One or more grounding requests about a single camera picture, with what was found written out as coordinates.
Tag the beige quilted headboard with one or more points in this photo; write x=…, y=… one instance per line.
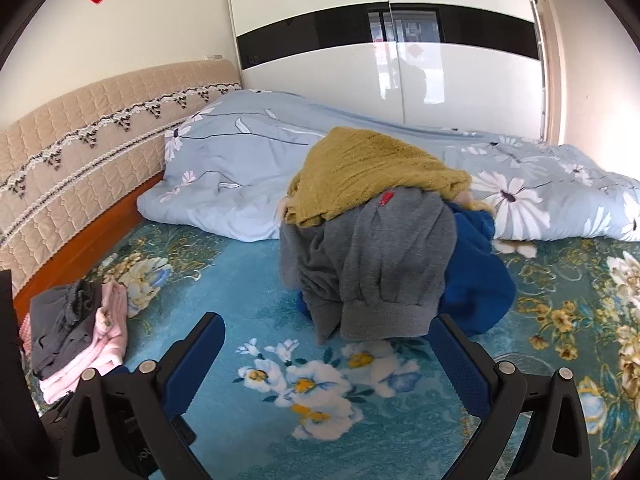
x=90, y=145

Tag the teal floral bed blanket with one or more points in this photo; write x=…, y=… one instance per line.
x=260, y=280

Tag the cream fluffy garment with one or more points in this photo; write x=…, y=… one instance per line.
x=481, y=206

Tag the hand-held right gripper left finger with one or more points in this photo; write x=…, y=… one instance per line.
x=196, y=360

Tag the light blue floral duvet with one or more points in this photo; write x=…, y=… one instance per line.
x=240, y=170

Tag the folded grey clothes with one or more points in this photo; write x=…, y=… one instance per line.
x=60, y=325

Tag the folded pink clothes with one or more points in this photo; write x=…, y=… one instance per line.
x=107, y=345

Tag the white and black wardrobe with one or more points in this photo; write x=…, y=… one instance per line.
x=390, y=60

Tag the wooden bed frame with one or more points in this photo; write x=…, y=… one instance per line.
x=80, y=255

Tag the grey sweatshirt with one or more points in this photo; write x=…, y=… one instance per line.
x=380, y=265

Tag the blue fleece garment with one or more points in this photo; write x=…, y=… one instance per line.
x=475, y=275

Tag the mustard knit sweater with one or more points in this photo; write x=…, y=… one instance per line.
x=370, y=175

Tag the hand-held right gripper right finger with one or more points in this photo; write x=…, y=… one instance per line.
x=457, y=366

